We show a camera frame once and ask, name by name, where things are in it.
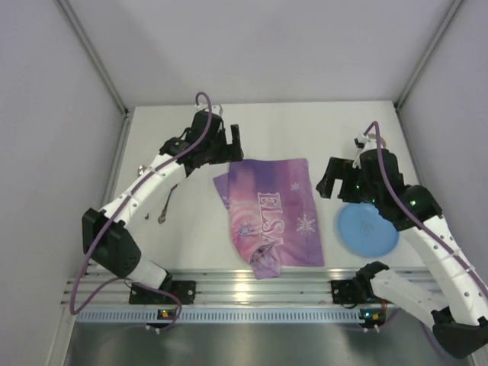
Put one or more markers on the iridescent rainbow fork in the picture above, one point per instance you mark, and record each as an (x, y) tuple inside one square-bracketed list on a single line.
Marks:
[(162, 216)]

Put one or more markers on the aluminium mounting rail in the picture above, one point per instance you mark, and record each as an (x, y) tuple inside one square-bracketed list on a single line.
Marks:
[(222, 288)]

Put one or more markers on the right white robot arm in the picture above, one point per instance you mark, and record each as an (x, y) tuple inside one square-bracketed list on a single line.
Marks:
[(458, 319)]

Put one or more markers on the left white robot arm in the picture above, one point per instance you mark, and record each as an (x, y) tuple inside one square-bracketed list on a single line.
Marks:
[(108, 233)]

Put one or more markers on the blue plastic plate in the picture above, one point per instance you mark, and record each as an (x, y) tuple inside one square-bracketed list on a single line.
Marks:
[(365, 232)]

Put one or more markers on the purple Elsa placemat cloth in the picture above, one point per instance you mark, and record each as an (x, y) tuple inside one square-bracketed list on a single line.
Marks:
[(273, 218)]

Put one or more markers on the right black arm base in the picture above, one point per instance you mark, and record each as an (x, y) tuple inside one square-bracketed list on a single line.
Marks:
[(352, 292)]

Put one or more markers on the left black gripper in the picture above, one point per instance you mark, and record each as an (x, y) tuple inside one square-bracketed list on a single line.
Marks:
[(222, 144)]

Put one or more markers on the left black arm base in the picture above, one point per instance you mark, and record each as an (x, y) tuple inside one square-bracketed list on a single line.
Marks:
[(185, 291)]

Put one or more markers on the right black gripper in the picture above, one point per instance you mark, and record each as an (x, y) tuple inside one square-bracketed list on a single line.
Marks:
[(344, 179)]

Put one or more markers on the perforated cable duct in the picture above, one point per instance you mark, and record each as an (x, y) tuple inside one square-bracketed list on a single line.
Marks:
[(230, 315)]

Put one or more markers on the beige cup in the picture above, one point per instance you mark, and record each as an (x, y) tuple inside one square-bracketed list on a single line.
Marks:
[(383, 143)]

